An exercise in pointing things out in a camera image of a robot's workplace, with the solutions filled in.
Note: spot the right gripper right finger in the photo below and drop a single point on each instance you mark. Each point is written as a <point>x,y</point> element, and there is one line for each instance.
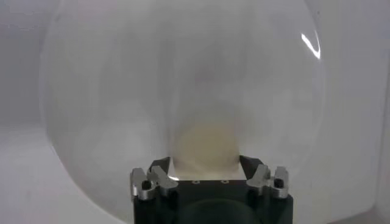
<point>256,175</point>

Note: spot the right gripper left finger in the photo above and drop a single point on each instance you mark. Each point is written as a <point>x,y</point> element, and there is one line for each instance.
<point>158,182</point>

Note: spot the white steamed baozi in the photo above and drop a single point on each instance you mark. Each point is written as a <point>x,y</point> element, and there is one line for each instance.
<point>207,149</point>

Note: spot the white round plate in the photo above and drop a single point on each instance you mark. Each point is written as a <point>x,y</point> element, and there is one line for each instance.
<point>122,76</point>

